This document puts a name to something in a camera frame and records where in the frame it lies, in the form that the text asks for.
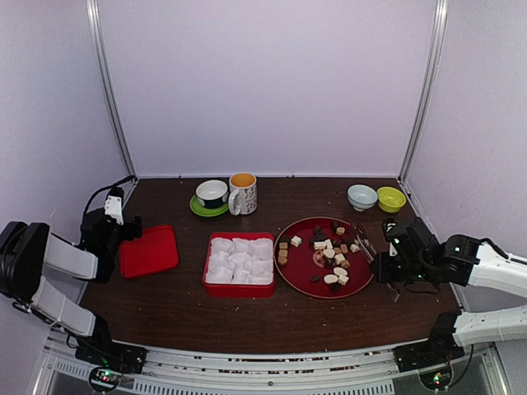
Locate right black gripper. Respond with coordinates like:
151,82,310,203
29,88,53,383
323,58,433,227
370,252,433,284

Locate metal tongs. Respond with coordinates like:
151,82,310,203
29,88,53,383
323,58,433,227
353,222,400,303

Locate red box lid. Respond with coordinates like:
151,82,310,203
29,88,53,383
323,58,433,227
119,225,180,279

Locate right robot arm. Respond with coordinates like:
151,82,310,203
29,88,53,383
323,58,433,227
370,217,526,364

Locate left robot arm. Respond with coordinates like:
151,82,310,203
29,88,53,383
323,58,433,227
1,209,142,365

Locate white round chocolate centre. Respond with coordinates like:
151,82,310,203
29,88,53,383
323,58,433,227
323,249,335,258

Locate white oval chocolate lower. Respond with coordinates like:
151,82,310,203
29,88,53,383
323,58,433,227
324,274,338,285

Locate white square chocolate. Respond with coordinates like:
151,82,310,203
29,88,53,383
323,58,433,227
291,235,302,248

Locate tan square chocolate lower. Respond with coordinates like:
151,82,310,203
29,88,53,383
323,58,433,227
277,249,288,266

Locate red chocolate box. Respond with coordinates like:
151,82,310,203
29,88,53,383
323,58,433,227
203,232,275,298

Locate lime green bowl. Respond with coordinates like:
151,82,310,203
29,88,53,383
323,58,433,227
376,186,407,213

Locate light blue bowl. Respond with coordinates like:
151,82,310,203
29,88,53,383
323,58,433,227
347,184,378,211

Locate green saucer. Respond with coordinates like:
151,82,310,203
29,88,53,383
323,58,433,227
189,195,229,218

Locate round red tray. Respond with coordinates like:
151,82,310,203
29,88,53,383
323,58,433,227
275,216,373,300

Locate white and dark cup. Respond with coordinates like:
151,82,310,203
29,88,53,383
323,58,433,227
195,179,229,209

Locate white paper liner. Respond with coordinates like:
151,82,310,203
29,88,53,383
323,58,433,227
205,237,273,286

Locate white patterned mug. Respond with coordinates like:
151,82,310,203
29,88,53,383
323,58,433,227
227,173,258,216

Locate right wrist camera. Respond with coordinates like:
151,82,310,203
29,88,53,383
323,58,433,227
389,239,399,257

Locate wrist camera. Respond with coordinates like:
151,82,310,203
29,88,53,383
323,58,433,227
389,239,399,257
104,187,124,225

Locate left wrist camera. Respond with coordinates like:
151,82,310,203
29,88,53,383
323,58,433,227
104,187,124,225

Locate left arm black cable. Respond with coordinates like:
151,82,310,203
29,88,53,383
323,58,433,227
82,175,137,219

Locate metal base rail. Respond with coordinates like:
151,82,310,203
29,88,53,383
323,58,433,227
40,339,495,395

